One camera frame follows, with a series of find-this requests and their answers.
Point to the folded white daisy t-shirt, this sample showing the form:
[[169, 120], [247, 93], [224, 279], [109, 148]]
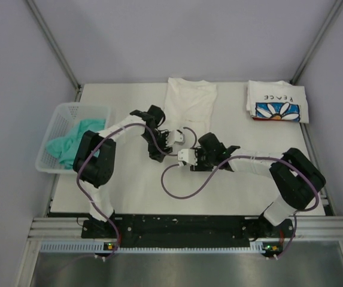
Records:
[[279, 101]]

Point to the left aluminium corner post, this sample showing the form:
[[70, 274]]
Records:
[[52, 43]]

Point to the white plastic laundry basket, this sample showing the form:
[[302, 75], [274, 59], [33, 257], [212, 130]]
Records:
[[65, 117]]

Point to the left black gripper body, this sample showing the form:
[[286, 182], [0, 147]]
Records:
[[153, 150]]

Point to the aluminium corner post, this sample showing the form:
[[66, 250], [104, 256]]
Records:
[[320, 36], [52, 43]]

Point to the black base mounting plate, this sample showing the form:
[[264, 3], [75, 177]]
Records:
[[185, 231]]

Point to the grey slotted cable duct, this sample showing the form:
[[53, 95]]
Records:
[[96, 247]]

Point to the white floral print t-shirt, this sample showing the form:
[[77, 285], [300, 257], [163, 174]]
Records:
[[189, 107]]

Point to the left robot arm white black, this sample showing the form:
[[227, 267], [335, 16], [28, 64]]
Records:
[[96, 154]]

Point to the right aluminium corner post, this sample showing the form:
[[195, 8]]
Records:
[[320, 36]]

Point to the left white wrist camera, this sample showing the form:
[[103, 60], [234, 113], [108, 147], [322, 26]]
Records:
[[176, 137]]

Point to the aluminium front frame rail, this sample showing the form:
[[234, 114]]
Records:
[[309, 228]]

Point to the teal t-shirt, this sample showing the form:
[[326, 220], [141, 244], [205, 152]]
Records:
[[65, 148]]

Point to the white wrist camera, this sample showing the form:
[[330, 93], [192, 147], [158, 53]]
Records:
[[187, 157], [176, 137]]

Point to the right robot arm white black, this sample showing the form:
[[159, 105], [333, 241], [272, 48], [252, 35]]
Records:
[[296, 178]]

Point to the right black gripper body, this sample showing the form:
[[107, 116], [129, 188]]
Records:
[[205, 161]]

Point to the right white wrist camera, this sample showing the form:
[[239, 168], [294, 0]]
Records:
[[187, 157]]

